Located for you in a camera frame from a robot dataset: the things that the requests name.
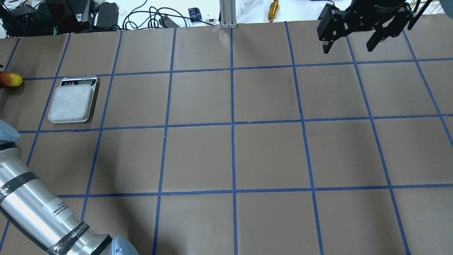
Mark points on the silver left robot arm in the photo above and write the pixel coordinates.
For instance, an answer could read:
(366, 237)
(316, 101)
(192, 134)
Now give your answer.
(41, 215)

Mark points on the gold cylindrical tool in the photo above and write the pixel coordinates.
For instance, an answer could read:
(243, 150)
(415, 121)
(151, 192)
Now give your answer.
(273, 11)

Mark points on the digital kitchen scale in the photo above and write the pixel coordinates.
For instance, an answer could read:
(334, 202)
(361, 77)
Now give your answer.
(73, 99)

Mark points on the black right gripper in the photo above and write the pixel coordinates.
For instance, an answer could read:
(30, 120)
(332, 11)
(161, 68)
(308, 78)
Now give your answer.
(381, 7)

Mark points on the aluminium frame post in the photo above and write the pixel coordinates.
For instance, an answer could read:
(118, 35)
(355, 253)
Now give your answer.
(227, 17)

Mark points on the small blue device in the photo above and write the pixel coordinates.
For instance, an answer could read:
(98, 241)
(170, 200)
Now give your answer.
(194, 14)

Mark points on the red yellow mango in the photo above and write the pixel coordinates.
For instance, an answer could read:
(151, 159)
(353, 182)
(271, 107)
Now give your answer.
(10, 79)

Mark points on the black power adapter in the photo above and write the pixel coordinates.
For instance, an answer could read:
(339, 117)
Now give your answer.
(107, 15)

